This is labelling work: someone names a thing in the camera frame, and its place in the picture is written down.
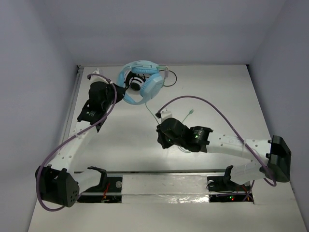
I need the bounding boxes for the light blue headphones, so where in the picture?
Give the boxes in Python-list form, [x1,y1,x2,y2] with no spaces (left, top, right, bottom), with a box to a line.
[117,60,169,105]

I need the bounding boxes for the green headphone cable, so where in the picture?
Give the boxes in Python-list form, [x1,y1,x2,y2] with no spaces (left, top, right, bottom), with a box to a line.
[144,65,195,153]

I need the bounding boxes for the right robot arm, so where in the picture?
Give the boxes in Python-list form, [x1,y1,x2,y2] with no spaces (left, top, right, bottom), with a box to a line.
[156,117,292,190]

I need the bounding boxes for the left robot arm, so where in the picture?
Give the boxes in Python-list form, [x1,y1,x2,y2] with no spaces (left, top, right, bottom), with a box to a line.
[35,81,126,212]

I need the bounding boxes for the black white headphones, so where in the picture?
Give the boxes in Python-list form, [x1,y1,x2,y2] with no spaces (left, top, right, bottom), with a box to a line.
[125,72,147,91]

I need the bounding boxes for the silver taped base cover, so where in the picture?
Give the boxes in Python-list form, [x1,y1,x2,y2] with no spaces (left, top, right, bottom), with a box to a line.
[121,174,209,204]

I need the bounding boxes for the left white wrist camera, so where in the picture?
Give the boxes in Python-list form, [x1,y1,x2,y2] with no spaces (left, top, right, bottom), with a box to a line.
[89,68,102,78]

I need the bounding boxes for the metal rail left edge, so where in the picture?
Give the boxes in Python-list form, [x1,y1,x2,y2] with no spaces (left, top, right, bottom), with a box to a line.
[57,65,84,146]

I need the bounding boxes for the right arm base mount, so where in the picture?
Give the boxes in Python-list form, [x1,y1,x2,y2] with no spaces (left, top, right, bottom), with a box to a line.
[206,176,254,203]

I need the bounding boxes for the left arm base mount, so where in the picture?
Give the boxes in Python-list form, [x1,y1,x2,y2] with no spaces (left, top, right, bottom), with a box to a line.
[77,176,123,203]

